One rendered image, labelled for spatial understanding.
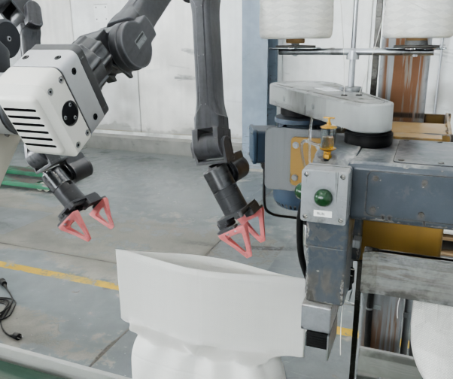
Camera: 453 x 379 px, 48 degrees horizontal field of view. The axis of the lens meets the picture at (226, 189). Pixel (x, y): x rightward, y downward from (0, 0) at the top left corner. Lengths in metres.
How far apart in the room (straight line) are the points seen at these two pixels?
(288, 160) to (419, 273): 0.43
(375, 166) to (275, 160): 0.48
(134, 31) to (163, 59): 5.96
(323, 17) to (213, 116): 0.32
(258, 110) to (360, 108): 4.95
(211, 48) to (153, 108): 5.87
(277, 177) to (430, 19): 0.52
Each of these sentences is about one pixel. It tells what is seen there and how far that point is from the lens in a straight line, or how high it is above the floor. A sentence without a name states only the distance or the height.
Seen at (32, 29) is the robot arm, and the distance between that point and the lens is 1.46.
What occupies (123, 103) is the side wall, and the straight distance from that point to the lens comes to 7.21.
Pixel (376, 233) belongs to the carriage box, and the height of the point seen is 1.10.
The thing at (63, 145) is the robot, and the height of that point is 1.39.
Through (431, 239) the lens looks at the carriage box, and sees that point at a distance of 1.20.
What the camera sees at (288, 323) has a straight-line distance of 1.20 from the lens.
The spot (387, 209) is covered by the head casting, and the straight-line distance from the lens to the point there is 0.88.
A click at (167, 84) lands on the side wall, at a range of 6.83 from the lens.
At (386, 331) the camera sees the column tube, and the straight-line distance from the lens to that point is 1.55.
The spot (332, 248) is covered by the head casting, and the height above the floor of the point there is 1.18.
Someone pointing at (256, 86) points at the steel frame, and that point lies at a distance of 5.86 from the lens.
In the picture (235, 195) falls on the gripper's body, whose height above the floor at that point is 1.21.
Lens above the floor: 1.54
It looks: 17 degrees down
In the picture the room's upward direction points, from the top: 1 degrees counter-clockwise
